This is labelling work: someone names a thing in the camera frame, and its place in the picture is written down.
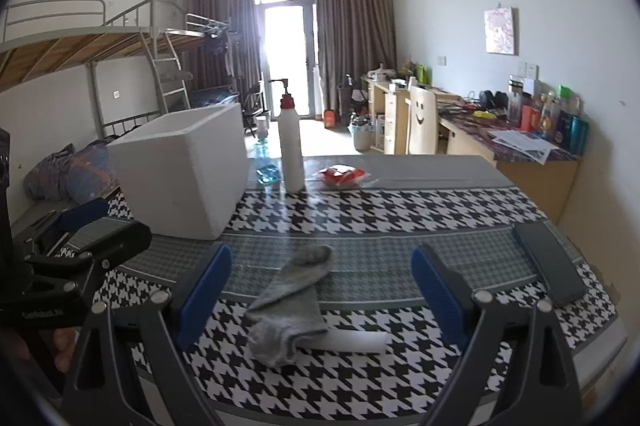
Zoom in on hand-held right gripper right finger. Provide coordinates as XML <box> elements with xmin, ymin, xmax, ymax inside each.
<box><xmin>411</xmin><ymin>243</ymin><xmax>583</xmax><ymax>426</ymax></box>

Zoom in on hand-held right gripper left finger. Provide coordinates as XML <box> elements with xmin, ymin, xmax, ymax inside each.
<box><xmin>60</xmin><ymin>243</ymin><xmax>232</xmax><ymax>426</ymax></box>

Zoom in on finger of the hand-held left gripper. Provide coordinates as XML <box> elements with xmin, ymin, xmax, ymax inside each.
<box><xmin>22</xmin><ymin>220</ymin><xmax>153</xmax><ymax>278</ymax></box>
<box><xmin>30</xmin><ymin>198</ymin><xmax>112</xmax><ymax>253</ymax></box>

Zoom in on white styrofoam box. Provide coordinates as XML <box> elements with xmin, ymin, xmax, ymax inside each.
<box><xmin>106</xmin><ymin>102</ymin><xmax>251</xmax><ymax>241</ymax></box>

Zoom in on grey sock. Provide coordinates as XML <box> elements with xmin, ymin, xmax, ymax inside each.
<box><xmin>245</xmin><ymin>244</ymin><xmax>334</xmax><ymax>370</ymax></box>

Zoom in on white sock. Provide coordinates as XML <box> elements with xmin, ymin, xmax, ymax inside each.
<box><xmin>320</xmin><ymin>328</ymin><xmax>387</xmax><ymax>354</ymax></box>

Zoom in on person's left hand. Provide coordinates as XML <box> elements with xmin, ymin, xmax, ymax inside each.
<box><xmin>52</xmin><ymin>327</ymin><xmax>77</xmax><ymax>373</ymax></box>

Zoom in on blue plaid quilt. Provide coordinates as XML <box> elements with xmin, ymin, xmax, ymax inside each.
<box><xmin>65</xmin><ymin>141</ymin><xmax>121</xmax><ymax>203</ymax></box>

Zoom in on dark patterned bedding bundle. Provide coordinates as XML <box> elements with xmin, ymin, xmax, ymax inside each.
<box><xmin>24</xmin><ymin>145</ymin><xmax>77</xmax><ymax>203</ymax></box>

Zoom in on houndstooth tablecloth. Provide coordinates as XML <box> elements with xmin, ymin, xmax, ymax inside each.
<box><xmin>45</xmin><ymin>154</ymin><xmax>629</xmax><ymax>426</ymax></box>

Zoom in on clear bottle blue liquid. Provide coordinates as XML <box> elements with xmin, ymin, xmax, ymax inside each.
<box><xmin>254</xmin><ymin>116</ymin><xmax>281</xmax><ymax>187</ymax></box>

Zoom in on desk with patterned cover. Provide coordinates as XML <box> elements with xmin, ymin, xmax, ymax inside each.
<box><xmin>439</xmin><ymin>106</ymin><xmax>584</xmax><ymax>228</ymax></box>

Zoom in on red snack packet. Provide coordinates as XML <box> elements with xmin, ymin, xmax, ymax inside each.
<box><xmin>312</xmin><ymin>165</ymin><xmax>379</xmax><ymax>190</ymax></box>

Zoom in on grey metal bunk bed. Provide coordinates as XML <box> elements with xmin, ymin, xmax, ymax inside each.
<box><xmin>165</xmin><ymin>13</ymin><xmax>242</xmax><ymax>115</ymax></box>
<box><xmin>0</xmin><ymin>0</ymin><xmax>194</xmax><ymax>232</ymax></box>

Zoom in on white pump bottle red cap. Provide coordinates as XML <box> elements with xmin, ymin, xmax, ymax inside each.
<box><xmin>270</xmin><ymin>78</ymin><xmax>306</xmax><ymax>194</ymax></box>

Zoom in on wooden smiley face chair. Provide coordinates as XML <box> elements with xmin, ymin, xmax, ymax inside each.
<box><xmin>406</xmin><ymin>85</ymin><xmax>441</xmax><ymax>156</ymax></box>

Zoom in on printed papers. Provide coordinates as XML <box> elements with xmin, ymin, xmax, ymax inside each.
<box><xmin>487</xmin><ymin>129</ymin><xmax>565</xmax><ymax>166</ymax></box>

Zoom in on white waste bin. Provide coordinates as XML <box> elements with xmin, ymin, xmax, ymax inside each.
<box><xmin>351</xmin><ymin>116</ymin><xmax>376</xmax><ymax>151</ymax></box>

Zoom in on black folding chair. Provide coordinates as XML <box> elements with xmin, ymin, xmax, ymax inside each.
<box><xmin>243</xmin><ymin>81</ymin><xmax>274</xmax><ymax>135</ymax></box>

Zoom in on wooden desk with drawers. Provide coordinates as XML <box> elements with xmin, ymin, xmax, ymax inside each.
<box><xmin>361</xmin><ymin>76</ymin><xmax>464</xmax><ymax>155</ymax></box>

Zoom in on black headphones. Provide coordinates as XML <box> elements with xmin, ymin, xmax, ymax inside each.
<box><xmin>479</xmin><ymin>90</ymin><xmax>509</xmax><ymax>110</ymax></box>

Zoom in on cluster of toiletry bottles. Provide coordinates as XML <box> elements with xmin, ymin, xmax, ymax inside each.
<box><xmin>507</xmin><ymin>75</ymin><xmax>591</xmax><ymax>156</ymax></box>

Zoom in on dark hanging clothes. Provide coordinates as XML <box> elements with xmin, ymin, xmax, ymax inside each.
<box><xmin>210</xmin><ymin>31</ymin><xmax>241</xmax><ymax>80</ymax></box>

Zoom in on black trolley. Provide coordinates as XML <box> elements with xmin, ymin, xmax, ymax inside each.
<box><xmin>337</xmin><ymin>76</ymin><xmax>369</xmax><ymax>117</ymax></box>

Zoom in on brown curtain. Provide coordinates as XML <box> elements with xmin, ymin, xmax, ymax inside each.
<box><xmin>315</xmin><ymin>0</ymin><xmax>399</xmax><ymax>120</ymax></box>
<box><xmin>186</xmin><ymin>0</ymin><xmax>261</xmax><ymax>107</ymax></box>

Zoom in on glass balcony door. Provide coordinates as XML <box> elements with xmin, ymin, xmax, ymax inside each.
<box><xmin>252</xmin><ymin>0</ymin><xmax>321</xmax><ymax>123</ymax></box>

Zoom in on cartoon wall poster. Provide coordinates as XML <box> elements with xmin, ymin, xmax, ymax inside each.
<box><xmin>483</xmin><ymin>7</ymin><xmax>516</xmax><ymax>55</ymax></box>

